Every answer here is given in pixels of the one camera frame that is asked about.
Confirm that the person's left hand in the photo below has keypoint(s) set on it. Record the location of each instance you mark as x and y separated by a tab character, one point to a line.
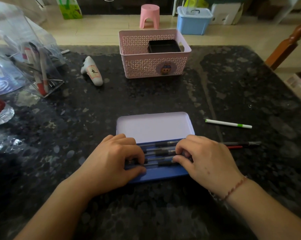
108	164

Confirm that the person's right hand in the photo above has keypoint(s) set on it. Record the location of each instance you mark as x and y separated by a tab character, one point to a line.
210	167

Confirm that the person's right thumb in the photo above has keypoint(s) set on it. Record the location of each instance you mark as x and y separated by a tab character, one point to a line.
181	163

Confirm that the person's left thumb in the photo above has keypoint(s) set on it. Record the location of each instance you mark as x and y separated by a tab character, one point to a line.
136	173

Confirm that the black grip gel pen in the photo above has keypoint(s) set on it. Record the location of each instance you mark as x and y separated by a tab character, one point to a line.
165	162
168	152
158	158
160	148
165	143

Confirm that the person's right forearm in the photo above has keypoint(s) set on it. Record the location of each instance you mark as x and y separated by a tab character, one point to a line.
265	212

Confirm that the person's left forearm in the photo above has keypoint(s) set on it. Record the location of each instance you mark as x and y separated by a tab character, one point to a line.
52	212

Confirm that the blue tin pencil case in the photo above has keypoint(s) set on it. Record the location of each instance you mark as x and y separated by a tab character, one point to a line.
155	127

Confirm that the white pen with green band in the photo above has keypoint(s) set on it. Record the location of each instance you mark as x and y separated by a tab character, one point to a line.
228	123

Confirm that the black capped pen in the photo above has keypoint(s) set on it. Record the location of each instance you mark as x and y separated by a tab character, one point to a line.
243	143

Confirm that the pink perforated plastic basket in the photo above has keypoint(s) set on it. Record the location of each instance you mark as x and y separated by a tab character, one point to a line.
153	62

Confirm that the white paw-shaped toy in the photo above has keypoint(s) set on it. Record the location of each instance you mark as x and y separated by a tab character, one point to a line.
93	71

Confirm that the black plastic tray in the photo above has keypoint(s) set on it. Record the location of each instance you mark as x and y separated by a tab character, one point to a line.
164	46

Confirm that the red and white pen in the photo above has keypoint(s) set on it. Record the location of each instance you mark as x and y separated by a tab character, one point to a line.
43	72

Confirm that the cardboard box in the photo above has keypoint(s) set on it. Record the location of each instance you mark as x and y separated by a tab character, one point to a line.
300	87

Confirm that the small white pen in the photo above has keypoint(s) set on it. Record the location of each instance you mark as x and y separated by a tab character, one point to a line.
65	51

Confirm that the white pen with red tip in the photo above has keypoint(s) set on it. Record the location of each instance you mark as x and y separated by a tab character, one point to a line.
35	72

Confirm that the blue storage box with lid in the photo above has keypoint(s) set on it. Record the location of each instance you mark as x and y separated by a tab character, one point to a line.
193	21

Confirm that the clear bottle with red label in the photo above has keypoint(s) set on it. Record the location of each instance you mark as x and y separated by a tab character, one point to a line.
0	111

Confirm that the pink plastic stool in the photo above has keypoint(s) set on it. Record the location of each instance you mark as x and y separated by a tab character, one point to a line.
149	14

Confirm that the white box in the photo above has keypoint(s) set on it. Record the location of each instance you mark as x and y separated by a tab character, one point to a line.
225	13

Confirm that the blue and white packet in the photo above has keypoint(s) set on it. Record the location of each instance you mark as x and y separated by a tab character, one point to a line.
4	82

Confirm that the green paper bag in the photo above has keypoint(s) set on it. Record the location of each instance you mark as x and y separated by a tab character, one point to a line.
70	8

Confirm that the clear plastic bag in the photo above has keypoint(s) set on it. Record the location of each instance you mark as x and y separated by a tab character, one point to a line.
20	37

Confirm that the brown wooden post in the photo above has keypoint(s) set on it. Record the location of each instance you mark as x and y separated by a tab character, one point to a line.
285	44

